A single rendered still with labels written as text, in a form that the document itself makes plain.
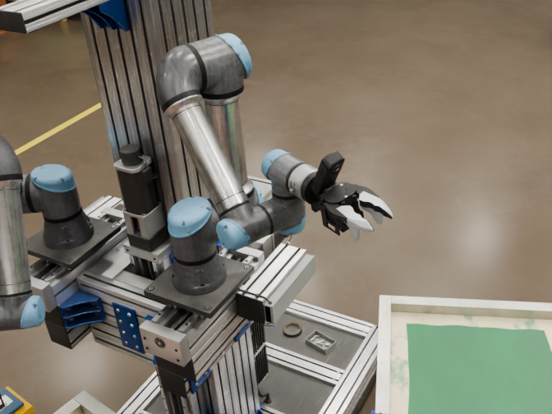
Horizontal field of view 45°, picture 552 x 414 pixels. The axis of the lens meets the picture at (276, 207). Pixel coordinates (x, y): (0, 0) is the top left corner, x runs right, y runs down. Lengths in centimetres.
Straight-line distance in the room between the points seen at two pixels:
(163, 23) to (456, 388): 125
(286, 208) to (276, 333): 173
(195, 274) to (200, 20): 69
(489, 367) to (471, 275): 189
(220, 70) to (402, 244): 269
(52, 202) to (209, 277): 54
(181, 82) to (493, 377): 118
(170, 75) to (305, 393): 176
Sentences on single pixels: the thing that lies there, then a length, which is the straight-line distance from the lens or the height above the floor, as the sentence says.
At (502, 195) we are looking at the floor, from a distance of 463.
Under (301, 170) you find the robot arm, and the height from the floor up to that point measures 169.
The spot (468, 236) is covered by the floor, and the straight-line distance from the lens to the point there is 420.
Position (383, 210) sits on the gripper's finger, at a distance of 130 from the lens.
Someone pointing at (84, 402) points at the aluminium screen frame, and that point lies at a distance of 198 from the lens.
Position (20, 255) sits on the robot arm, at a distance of 166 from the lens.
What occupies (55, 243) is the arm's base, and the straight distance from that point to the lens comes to 209.
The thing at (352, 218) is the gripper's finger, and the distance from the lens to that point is 128.
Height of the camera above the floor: 239
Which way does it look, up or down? 32 degrees down
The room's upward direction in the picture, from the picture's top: 5 degrees counter-clockwise
